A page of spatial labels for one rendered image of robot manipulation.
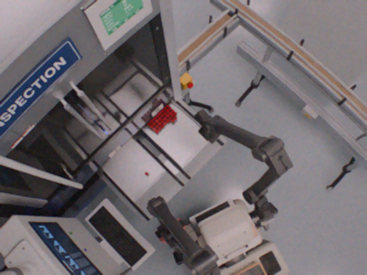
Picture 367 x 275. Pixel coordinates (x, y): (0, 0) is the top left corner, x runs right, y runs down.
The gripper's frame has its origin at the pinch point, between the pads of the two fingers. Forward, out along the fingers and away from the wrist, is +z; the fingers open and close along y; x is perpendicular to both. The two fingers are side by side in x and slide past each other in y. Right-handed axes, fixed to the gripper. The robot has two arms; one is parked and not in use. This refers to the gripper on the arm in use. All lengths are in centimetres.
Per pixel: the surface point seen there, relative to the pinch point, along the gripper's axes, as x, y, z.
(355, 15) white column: -143, -15, 6
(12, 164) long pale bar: 65, 28, -77
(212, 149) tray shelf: -0.3, -4.6, 20.3
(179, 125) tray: 2.7, 20.1, 20.8
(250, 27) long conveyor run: -82, 35, 20
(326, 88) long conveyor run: -82, -32, 16
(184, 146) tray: 10.1, 8.3, 20.4
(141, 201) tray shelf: 51, 3, 20
